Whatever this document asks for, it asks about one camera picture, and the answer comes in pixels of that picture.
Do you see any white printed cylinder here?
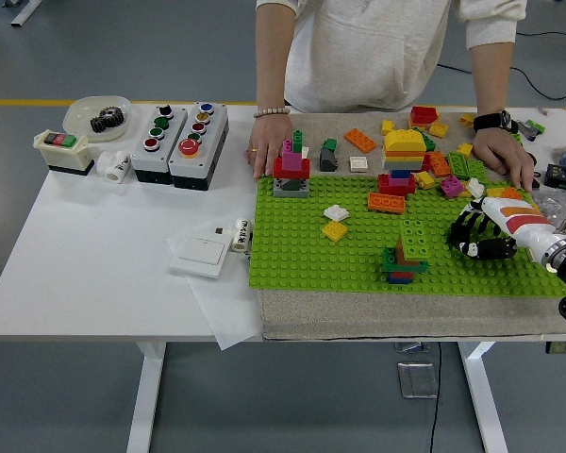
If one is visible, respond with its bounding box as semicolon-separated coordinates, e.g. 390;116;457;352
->
229;216;252;253

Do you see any clear plastic bag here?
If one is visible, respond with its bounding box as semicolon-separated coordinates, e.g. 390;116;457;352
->
530;188;566;221

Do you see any person's left hand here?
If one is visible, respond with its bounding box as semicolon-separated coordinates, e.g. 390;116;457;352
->
473;127;535;191

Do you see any green toy baseplate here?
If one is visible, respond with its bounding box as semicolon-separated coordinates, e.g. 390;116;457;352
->
248;174;566;299

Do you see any red yellow orange brick stack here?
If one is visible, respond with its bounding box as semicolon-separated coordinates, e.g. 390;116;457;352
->
408;106;440;131

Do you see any black metal gear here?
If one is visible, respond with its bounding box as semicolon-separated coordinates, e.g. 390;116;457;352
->
90;107;126;134

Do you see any cream red-green switch box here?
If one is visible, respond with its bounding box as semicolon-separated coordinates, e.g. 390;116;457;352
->
32;129;96;177

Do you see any flat orange brick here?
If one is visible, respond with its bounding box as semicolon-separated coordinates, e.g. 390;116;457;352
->
343;127;377;153

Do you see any person's right hand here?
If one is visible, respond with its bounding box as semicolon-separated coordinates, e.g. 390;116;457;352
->
247;114;294;179

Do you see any black brick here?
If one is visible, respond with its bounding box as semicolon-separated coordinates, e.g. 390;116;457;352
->
452;219;477;245

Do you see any person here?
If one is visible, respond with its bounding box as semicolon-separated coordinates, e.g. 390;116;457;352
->
256;0;532;114

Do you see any pink brick stack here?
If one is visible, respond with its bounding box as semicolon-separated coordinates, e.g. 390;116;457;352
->
439;174;471;199

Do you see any grey four-button control box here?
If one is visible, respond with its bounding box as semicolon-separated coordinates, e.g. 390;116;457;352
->
130;104;190;185

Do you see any long light green brick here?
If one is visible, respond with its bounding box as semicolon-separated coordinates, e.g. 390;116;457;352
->
399;218;430;261

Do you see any red pink grey brick tower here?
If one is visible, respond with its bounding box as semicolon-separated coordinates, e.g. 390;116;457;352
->
272;128;311;198

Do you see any white wall switch plate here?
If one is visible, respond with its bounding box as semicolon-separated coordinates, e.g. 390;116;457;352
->
169;233;228;279

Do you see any thin black hanging cable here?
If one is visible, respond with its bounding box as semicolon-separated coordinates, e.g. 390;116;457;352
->
428;342;442;453

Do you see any dark grey slope brick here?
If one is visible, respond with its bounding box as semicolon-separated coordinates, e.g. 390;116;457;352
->
318;148;340;172

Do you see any white pipe tee fitting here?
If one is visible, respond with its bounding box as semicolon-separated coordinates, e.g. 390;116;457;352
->
96;150;132;183

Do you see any white table leg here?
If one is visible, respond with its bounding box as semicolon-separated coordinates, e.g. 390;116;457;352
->
125;340;167;453
457;340;508;453

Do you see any brown green blue brick stack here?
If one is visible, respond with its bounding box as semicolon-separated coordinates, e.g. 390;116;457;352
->
382;234;430;284

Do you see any grey green tool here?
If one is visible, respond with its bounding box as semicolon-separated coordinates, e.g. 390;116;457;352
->
518;118;546;142

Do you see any yellow orange red brick tower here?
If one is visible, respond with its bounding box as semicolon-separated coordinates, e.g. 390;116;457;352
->
376;126;428;195

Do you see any grey-brown mat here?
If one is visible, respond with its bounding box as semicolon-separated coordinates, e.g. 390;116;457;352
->
259;111;566;341

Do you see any thick orange brick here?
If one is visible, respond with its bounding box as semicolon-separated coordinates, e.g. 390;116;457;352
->
367;192;406;215

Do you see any metal floor socket box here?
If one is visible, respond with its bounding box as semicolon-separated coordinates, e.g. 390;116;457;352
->
396;361;439;400

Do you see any black floor cable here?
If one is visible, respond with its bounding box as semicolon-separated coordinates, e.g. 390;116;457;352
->
516;28;566;40
436;59;566;101

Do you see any black device box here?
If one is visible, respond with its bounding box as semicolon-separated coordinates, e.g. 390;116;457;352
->
544;163;566;191

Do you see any white desk leg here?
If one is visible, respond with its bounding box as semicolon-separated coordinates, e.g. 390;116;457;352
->
2;0;44;28

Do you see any grey emergency-stop control box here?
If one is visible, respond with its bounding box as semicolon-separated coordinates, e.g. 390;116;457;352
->
168;101;230;192

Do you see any white paper sheet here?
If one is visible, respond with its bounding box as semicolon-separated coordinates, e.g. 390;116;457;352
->
165;219;265;351

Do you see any translucent white bowl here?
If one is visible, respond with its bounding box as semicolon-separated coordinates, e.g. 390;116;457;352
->
63;95;133;143

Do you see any black wristwatch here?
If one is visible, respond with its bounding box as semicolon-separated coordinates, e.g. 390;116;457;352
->
473;109;520;135

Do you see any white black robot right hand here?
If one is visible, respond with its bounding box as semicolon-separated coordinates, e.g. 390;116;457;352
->
446;196;566;265

